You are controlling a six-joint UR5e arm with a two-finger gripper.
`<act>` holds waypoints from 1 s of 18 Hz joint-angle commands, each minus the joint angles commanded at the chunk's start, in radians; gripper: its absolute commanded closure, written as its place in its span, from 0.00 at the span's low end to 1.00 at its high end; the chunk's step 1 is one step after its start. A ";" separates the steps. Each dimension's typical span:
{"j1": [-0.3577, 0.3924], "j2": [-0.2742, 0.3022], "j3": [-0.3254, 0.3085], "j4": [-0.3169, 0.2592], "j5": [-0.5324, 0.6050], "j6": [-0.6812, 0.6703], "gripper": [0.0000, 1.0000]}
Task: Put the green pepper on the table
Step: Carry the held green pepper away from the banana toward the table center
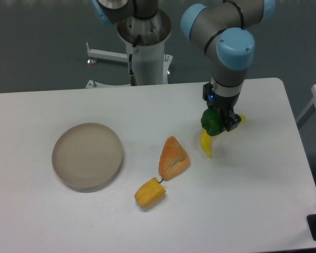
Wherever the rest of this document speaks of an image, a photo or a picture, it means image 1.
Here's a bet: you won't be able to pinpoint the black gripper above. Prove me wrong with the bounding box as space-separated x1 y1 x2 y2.
202 82 242 132

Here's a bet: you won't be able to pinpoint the green toy pepper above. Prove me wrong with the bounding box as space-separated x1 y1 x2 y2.
201 108 223 137

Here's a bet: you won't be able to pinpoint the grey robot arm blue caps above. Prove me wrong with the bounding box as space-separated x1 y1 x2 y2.
92 1 275 137

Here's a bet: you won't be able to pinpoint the yellow toy banana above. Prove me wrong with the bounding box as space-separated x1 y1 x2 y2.
201 113 247 159

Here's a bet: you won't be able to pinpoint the orange toy bread wedge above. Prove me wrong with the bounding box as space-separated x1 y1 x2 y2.
159 136 191 181

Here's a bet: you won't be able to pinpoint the yellow toy corn piece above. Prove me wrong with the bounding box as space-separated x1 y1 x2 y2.
134 177 166 208

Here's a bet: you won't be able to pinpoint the beige round plate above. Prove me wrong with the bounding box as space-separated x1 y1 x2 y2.
52 123 124 192

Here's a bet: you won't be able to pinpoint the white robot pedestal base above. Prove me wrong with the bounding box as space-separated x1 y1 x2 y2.
86 9 173 86

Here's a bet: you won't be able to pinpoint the black cable with connector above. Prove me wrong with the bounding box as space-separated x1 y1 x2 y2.
128 35 142 86

